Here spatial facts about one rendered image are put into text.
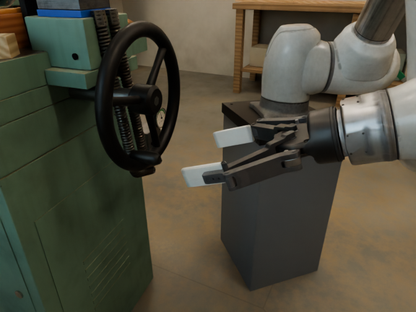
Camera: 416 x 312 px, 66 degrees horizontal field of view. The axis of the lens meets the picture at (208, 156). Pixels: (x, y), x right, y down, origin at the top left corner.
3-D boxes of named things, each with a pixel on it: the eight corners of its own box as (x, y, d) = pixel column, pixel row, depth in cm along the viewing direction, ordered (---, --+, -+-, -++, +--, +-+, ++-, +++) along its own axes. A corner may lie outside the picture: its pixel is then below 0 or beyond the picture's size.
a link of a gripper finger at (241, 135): (249, 125, 54) (250, 124, 55) (212, 133, 57) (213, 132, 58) (254, 142, 55) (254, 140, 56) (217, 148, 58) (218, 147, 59)
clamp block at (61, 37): (90, 72, 60) (80, 18, 55) (33, 65, 64) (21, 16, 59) (133, 56, 72) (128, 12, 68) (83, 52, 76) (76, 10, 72)
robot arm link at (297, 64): (257, 89, 112) (264, 20, 102) (309, 91, 112) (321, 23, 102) (264, 103, 97) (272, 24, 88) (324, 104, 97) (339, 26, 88)
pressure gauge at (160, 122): (158, 137, 96) (156, 111, 92) (147, 135, 97) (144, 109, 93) (168, 129, 101) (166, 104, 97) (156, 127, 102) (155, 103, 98)
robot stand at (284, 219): (278, 224, 154) (294, 103, 126) (317, 270, 129) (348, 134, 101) (220, 238, 145) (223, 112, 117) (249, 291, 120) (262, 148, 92)
